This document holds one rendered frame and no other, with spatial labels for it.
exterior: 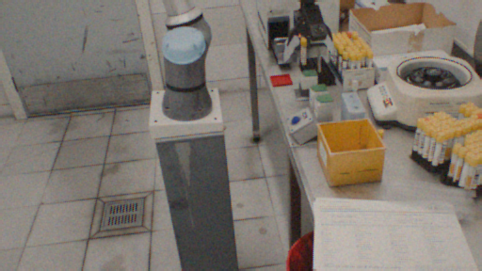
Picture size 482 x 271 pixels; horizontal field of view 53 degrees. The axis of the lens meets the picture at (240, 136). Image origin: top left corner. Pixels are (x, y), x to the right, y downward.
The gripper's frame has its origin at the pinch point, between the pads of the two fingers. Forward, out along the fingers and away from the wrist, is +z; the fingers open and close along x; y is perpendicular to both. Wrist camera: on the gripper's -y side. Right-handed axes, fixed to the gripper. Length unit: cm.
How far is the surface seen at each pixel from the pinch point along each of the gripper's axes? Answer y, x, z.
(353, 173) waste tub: -44.9, -0.6, 8.4
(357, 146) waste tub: -32.2, -5.5, 10.0
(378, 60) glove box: 5.3, -23.8, 5.0
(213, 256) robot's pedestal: -16, 37, 62
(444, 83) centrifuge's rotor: -18.9, -33.7, 1.9
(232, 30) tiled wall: 169, 13, 55
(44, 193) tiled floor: 77, 127, 99
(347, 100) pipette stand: -22.0, -5.6, 1.9
